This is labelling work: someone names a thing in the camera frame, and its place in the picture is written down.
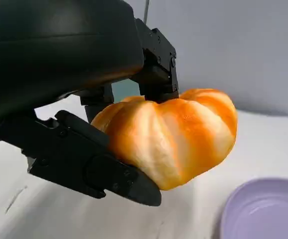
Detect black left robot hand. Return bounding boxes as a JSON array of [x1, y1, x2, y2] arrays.
[[0, 0, 179, 207]]

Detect lilac plate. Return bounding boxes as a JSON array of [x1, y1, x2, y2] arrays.
[[220, 177, 288, 239]]

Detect orange and white bread roll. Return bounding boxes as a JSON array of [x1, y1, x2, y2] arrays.
[[91, 88, 238, 191]]

